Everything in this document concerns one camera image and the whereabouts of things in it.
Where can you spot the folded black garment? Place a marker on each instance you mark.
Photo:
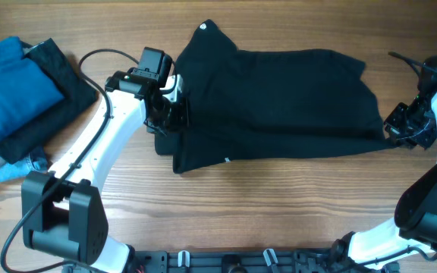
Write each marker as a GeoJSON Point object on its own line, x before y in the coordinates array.
{"type": "Point", "coordinates": [78, 97]}

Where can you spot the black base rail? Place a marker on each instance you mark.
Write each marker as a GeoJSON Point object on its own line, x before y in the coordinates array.
{"type": "Point", "coordinates": [298, 261]}

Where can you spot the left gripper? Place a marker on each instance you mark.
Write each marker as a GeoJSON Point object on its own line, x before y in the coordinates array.
{"type": "Point", "coordinates": [174, 114]}

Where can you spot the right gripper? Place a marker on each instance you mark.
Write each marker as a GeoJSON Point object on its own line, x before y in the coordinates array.
{"type": "Point", "coordinates": [394, 123]}

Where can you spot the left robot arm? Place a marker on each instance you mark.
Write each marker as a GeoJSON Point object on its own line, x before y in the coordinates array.
{"type": "Point", "coordinates": [63, 211]}

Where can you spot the black t-shirt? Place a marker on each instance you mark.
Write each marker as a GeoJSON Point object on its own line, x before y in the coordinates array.
{"type": "Point", "coordinates": [249, 105]}

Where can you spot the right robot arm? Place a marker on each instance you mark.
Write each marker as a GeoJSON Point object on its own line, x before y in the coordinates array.
{"type": "Point", "coordinates": [413, 228]}

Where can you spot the folded light blue jeans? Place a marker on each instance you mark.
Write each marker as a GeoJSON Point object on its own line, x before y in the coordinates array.
{"type": "Point", "coordinates": [35, 161]}

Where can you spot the folded blue garment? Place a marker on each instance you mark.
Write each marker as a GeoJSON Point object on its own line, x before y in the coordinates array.
{"type": "Point", "coordinates": [25, 91]}

